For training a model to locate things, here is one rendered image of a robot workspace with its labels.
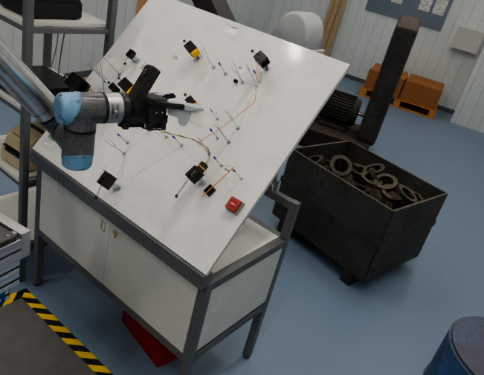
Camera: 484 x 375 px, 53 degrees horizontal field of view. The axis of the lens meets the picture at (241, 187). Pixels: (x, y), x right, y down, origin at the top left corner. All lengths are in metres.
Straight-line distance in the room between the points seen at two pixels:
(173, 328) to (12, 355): 0.89
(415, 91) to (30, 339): 7.73
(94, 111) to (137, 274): 1.16
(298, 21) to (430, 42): 4.16
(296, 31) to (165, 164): 4.65
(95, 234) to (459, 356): 1.64
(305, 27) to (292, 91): 4.46
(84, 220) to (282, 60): 1.18
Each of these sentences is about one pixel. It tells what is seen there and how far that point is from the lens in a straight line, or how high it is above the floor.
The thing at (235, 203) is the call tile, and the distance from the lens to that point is 1.84.
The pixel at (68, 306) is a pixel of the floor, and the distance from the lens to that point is 2.93.
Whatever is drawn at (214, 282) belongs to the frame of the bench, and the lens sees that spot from 1.93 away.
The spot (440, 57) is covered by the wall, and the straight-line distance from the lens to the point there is 10.14.
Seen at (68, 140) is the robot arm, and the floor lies 1.48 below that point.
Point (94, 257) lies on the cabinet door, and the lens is 2.44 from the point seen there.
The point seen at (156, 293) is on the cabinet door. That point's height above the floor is 0.59.
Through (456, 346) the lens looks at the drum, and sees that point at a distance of 2.16.
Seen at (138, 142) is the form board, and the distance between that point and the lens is 2.22.
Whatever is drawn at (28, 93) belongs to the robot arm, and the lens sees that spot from 1.27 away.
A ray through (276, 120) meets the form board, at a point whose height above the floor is 1.38.
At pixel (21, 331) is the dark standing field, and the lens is 2.81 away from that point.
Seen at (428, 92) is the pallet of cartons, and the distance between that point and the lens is 9.17.
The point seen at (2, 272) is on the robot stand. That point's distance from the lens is 1.55.
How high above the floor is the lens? 1.99
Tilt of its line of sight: 26 degrees down
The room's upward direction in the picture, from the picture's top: 15 degrees clockwise
